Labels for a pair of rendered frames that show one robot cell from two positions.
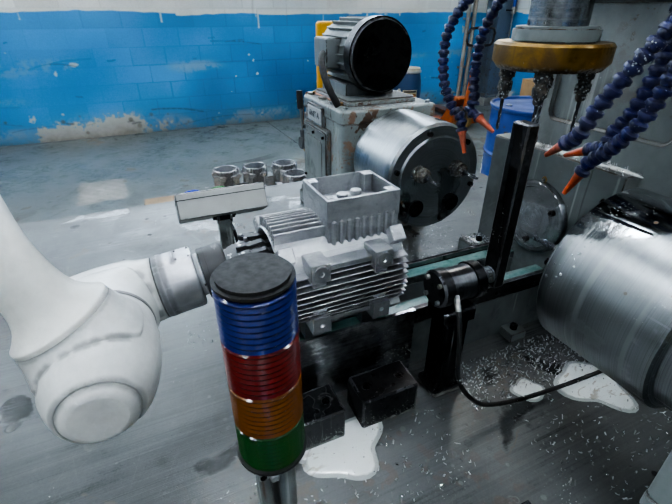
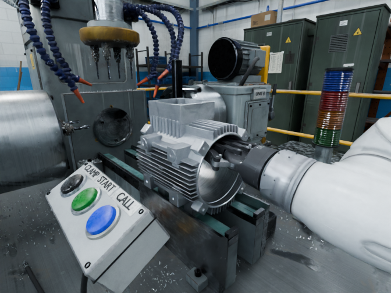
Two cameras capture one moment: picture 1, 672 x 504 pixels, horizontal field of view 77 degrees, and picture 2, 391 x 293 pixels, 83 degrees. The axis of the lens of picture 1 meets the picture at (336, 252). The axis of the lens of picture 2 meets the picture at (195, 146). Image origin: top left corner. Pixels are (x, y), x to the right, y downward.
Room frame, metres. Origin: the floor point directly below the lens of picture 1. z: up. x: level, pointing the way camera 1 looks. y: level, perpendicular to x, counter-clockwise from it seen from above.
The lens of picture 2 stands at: (0.75, 0.48, 1.20)
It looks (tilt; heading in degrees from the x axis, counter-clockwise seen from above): 17 degrees down; 252
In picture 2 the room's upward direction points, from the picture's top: straight up
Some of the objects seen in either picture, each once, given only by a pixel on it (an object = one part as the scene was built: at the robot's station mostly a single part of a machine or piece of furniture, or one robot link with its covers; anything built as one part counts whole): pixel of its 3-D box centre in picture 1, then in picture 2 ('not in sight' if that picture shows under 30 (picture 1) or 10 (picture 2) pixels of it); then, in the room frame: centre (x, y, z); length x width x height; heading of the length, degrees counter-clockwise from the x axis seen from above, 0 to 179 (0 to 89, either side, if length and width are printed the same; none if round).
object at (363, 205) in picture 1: (349, 205); (181, 116); (0.62, -0.02, 1.11); 0.12 x 0.11 x 0.07; 114
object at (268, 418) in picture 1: (266, 391); (330, 118); (0.25, 0.06, 1.10); 0.06 x 0.06 x 0.04
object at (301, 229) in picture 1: (327, 262); (192, 158); (0.60, 0.01, 1.02); 0.20 x 0.19 x 0.19; 114
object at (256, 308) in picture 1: (256, 306); (337, 81); (0.25, 0.06, 1.19); 0.06 x 0.06 x 0.04
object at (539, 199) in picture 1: (532, 216); (114, 127); (0.78, -0.40, 1.01); 0.15 x 0.02 x 0.15; 24
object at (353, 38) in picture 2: not in sight; (337, 92); (-2.14, -1.93, 0.98); 0.72 x 0.49 x 1.96; 114
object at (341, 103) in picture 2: (262, 351); (333, 100); (0.25, 0.06, 1.14); 0.06 x 0.06 x 0.04
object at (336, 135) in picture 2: (270, 427); (327, 135); (0.25, 0.06, 1.05); 0.06 x 0.06 x 0.04
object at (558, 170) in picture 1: (550, 229); (109, 135); (0.81, -0.46, 0.97); 0.30 x 0.11 x 0.34; 24
